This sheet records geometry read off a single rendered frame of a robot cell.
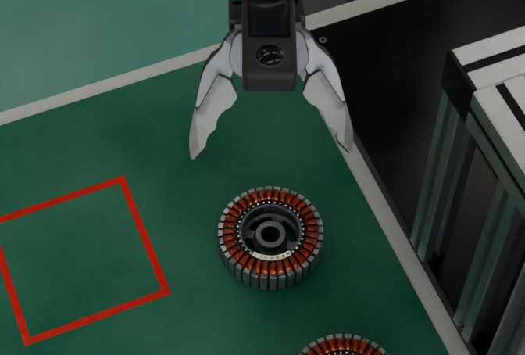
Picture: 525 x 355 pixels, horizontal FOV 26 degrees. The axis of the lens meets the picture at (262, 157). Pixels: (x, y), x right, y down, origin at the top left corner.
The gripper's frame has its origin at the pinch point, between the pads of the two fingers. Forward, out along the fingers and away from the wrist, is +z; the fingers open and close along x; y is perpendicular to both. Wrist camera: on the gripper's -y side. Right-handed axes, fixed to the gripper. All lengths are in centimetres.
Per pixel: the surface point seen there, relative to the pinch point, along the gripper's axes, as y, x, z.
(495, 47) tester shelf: -11.4, -18.0, -14.6
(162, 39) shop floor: 127, 18, 31
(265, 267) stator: 4.2, 0.9, 14.2
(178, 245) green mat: 10.5, 10.1, 14.6
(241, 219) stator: 9.5, 3.2, 11.2
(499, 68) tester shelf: -13.2, -18.0, -13.4
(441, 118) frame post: -4.7, -15.1, -5.6
